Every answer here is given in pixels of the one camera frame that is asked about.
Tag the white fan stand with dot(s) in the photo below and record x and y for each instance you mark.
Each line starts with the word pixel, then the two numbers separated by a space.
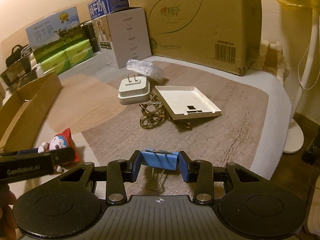
pixel 293 135

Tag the red white cat figure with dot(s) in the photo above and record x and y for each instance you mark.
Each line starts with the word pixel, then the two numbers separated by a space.
pixel 60 141

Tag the green milk carton box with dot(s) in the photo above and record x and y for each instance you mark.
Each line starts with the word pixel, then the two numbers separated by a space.
pixel 55 37

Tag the blue binder clip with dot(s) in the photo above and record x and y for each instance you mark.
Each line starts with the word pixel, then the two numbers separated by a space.
pixel 160 161

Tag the white square tray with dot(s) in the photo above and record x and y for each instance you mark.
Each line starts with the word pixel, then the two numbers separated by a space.
pixel 185 100

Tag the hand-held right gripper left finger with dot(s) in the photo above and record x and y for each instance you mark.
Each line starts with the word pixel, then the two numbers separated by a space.
pixel 137 166

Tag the person's left hand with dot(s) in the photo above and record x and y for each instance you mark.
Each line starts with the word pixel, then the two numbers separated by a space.
pixel 6 205

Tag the clear plastic pack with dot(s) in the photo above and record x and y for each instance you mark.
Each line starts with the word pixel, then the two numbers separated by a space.
pixel 140 66

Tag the white product box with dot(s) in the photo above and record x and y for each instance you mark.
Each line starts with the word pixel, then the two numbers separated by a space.
pixel 130 37

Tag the shallow cardboard tray box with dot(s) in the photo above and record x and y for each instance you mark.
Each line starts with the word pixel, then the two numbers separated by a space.
pixel 22 110

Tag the dark gift box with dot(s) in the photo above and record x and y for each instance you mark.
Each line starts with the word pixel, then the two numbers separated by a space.
pixel 88 32

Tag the torn brown cardboard piece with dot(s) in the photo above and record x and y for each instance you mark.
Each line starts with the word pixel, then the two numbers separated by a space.
pixel 273 60

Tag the blue milk carton box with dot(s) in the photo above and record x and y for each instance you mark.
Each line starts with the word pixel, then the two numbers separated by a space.
pixel 107 2

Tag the black bag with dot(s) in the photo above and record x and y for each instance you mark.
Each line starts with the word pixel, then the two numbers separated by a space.
pixel 15 57

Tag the white plug adapter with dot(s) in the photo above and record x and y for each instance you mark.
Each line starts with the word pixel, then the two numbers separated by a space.
pixel 133 92

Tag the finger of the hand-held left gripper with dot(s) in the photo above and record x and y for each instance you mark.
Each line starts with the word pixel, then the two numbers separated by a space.
pixel 63 156
pixel 27 152

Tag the large cardboard box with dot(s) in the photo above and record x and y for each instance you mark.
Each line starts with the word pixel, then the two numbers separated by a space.
pixel 200 17

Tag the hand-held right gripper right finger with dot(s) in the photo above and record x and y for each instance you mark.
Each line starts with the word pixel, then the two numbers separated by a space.
pixel 183 166

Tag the green tissue pack bundle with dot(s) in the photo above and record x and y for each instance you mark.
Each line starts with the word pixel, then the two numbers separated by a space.
pixel 75 55

